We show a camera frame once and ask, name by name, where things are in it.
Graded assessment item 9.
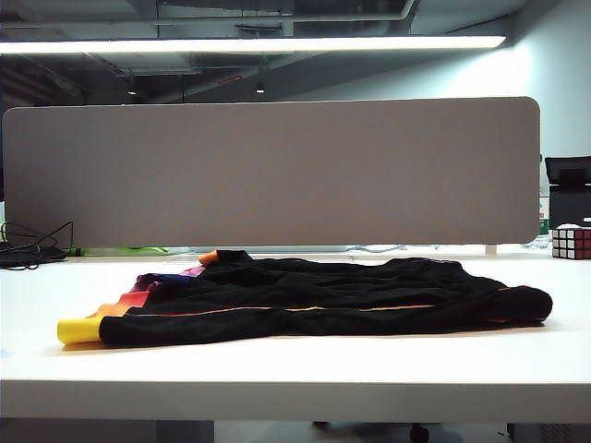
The black basketball shorts rainbow trim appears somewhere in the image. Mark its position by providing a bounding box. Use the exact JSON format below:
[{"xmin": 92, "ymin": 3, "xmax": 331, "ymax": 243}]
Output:
[{"xmin": 56, "ymin": 248, "xmax": 554, "ymax": 346}]

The grey fabric desk divider panel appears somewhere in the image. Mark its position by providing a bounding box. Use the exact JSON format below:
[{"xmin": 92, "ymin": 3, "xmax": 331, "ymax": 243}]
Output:
[{"xmin": 1, "ymin": 96, "xmax": 542, "ymax": 249}]

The green plastic item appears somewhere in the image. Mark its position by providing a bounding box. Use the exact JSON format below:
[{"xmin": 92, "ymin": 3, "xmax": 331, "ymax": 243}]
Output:
[{"xmin": 68, "ymin": 245, "xmax": 170, "ymax": 257}]

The long ceiling light strip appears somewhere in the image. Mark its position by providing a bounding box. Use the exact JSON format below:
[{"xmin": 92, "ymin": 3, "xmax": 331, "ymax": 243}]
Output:
[{"xmin": 0, "ymin": 35, "xmax": 508, "ymax": 55}]

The black flat pad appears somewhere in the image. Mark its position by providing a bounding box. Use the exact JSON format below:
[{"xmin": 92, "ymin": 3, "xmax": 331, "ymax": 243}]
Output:
[{"xmin": 0, "ymin": 244, "xmax": 68, "ymax": 269}]

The clear plastic bottle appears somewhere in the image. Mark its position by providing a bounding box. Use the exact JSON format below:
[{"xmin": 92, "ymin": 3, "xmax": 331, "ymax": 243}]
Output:
[{"xmin": 535, "ymin": 188, "xmax": 553, "ymax": 250}]

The Rubik's cube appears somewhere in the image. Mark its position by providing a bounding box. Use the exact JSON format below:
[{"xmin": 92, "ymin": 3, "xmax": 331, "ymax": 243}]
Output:
[{"xmin": 550, "ymin": 223, "xmax": 591, "ymax": 261}]

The grey vented cabinet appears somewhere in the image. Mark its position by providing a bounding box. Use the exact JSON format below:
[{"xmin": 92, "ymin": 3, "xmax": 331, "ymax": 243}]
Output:
[{"xmin": 506, "ymin": 422, "xmax": 591, "ymax": 443}]

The black tangled cable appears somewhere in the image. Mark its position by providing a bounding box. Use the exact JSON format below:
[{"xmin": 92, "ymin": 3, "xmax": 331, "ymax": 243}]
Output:
[{"xmin": 0, "ymin": 220, "xmax": 75, "ymax": 271}]

